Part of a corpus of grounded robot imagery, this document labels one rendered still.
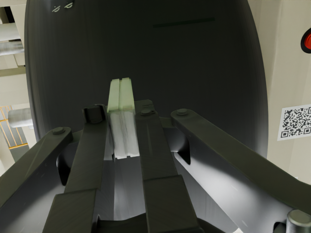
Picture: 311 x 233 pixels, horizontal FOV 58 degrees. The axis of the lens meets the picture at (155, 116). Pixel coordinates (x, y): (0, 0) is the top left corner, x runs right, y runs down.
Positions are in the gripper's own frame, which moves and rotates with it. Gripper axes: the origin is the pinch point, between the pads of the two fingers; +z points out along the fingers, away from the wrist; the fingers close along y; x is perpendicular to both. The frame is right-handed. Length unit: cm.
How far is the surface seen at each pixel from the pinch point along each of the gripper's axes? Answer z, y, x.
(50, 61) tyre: 13.0, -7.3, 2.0
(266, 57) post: 29.9, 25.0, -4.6
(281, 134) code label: 29.4, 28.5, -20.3
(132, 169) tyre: 8.8, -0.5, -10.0
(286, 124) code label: 29.1, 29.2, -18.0
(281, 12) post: 26.5, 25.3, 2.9
